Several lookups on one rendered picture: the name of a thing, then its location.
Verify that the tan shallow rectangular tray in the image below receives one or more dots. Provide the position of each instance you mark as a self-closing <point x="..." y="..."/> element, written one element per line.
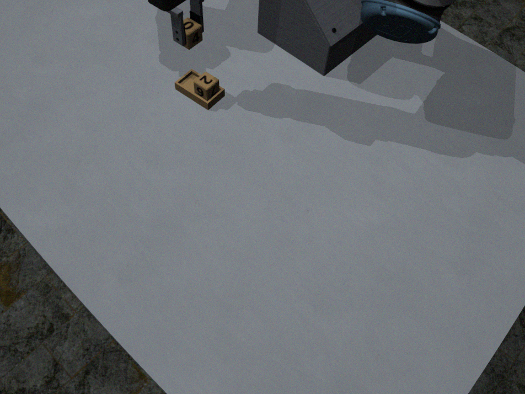
<point x="185" y="85"/>

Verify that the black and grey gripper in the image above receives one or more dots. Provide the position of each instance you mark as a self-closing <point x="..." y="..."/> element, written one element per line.
<point x="170" y="6"/>

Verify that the tan wooden cube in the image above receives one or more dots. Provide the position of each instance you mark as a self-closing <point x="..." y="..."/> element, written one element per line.
<point x="193" y="31"/>
<point x="206" y="86"/>

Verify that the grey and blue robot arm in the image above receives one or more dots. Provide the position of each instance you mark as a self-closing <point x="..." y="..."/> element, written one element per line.
<point x="407" y="21"/>

